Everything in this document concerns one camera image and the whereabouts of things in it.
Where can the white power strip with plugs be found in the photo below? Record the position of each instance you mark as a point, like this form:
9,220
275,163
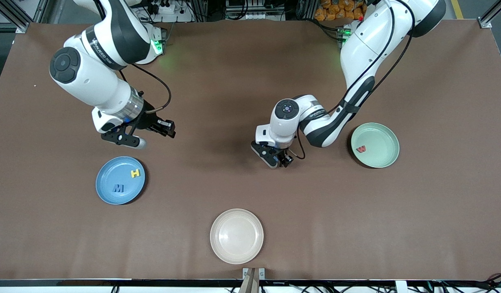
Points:
169,7

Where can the red foam letter w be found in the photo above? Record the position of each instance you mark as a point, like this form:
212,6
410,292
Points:
361,149

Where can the wooden stick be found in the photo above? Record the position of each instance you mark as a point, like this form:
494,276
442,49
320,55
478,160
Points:
250,285

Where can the blue plate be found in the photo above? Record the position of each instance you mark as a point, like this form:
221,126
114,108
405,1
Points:
112,175

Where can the pile of orange packets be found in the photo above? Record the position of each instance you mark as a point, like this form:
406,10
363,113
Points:
335,10

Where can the metal table edge bracket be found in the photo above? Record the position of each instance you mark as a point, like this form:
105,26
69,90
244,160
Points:
253,273

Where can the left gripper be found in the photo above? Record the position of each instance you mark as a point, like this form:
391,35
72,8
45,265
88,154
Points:
285,158

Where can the cream plate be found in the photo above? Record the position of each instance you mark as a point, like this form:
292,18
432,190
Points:
236,236

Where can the green plate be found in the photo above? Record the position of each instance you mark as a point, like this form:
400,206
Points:
380,140

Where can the yellow foam letter H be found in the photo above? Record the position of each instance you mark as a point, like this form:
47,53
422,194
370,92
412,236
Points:
135,173

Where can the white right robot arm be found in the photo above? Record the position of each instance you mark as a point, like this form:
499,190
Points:
91,69

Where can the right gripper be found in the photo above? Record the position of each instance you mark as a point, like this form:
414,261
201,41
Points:
147,119

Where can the aluminium frame profile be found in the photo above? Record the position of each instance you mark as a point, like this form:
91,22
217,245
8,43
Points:
14,20
496,9

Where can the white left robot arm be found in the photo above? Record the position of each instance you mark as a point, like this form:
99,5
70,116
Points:
368,44

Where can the metal corner bracket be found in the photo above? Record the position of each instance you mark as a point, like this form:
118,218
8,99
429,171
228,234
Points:
20,29
484,22

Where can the blue foam letter W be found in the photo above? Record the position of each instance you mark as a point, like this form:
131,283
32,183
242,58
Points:
118,188

